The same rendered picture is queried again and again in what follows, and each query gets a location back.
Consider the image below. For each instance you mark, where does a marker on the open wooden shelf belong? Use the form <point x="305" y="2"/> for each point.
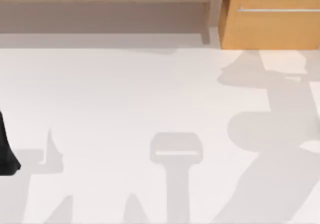
<point x="105" y="8"/>

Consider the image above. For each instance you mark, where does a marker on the wooden cupboard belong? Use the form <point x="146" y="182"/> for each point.
<point x="270" y="31"/>

